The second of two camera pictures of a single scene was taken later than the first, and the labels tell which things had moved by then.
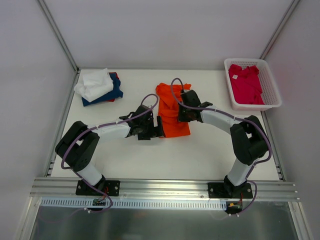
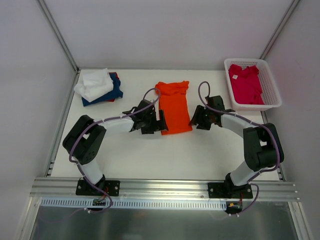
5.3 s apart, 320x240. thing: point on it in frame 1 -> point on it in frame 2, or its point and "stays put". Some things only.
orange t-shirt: (168, 108) stays put
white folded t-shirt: (93, 83) stays put
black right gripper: (184, 116) -> (200, 119)
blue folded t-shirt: (115, 93) stays put
